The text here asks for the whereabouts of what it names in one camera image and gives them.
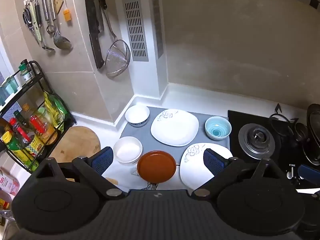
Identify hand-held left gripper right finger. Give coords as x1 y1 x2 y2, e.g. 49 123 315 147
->
191 148 287 202

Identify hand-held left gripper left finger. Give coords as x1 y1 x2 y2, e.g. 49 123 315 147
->
31 146 128 201

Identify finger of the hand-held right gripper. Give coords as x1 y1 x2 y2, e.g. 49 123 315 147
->
297 164 320 184

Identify square white floral plate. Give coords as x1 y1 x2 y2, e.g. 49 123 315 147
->
150 109 200 147
179 142 234 191

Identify plain white bowl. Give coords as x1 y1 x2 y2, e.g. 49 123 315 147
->
113 136 143 165

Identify light blue bowl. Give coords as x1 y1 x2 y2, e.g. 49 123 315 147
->
204 116 232 141

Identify brown round plate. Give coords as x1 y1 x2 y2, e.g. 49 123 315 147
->
137 150 177 183

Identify white bowl with blue pattern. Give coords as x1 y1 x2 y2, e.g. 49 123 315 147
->
124 104 150 128

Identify stove knob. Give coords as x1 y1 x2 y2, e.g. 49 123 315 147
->
286 164 297 180

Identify round wooden cutting board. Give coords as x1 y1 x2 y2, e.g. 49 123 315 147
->
49 126 101 164

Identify dark wok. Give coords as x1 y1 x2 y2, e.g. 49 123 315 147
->
294 103 320 166

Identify black glass gas stove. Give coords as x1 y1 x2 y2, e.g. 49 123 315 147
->
227 109 320 189

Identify metal gas burner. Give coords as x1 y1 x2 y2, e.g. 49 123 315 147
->
237 123 276 159

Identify grey mat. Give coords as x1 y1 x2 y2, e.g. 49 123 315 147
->
102 106 229 191

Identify black pot support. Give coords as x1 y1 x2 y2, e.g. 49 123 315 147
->
269 103 300 142

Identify red-capped oil bottle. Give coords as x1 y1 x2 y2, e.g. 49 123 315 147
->
29 115 58 145

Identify yellow green seasoning packets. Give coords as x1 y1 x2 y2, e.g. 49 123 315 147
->
42 91 69 130

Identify yellow-capped green bottle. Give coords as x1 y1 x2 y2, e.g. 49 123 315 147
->
1 131 35 162

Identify red-capped sauce bottle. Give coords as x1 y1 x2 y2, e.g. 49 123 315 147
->
10 118 32 143

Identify dark green-capped bottle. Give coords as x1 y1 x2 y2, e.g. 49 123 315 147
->
14 110 30 130

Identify pink packet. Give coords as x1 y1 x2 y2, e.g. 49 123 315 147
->
0 167 20 196

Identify black spice rack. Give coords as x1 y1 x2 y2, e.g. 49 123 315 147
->
0 60 77 173

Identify green-capped spice jar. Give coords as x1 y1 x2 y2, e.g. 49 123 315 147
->
19 59 34 83

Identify teal lidded jar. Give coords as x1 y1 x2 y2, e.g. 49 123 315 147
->
6 76 20 94
0 81 10 105

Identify metal serving spoon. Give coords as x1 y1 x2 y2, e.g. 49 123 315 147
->
49 0 73 51

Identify dark kitchen cleaver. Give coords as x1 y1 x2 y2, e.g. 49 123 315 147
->
84 0 105 70

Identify wide grey vent grille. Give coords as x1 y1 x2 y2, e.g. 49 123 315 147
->
122 0 149 62

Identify metal ladle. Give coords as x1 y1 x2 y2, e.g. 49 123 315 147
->
41 0 56 52

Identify narrow grey vent grille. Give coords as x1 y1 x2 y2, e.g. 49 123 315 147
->
151 0 164 59

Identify kitchen scissors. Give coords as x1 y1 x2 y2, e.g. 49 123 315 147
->
22 4 35 34

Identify wooden spatula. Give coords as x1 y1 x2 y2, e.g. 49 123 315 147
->
52 0 64 15

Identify wire mesh skimmer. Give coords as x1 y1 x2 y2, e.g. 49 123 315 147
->
96 0 131 78

